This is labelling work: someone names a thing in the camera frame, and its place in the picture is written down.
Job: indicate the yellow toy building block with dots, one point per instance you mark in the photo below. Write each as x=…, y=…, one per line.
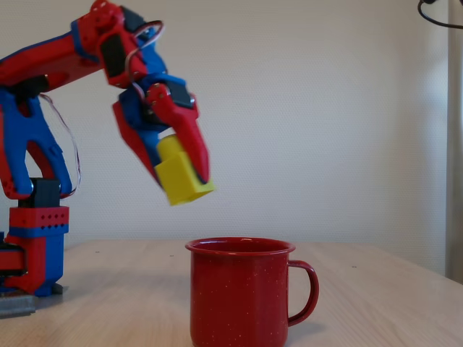
x=179, y=180

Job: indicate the grey vertical post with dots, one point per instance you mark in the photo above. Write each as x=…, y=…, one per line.
x=455, y=144

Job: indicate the red enamel mug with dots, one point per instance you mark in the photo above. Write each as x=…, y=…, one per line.
x=238, y=292

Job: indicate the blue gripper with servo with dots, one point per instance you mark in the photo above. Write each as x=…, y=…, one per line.
x=164, y=108

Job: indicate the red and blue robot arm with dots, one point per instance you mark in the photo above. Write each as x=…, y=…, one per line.
x=36, y=65

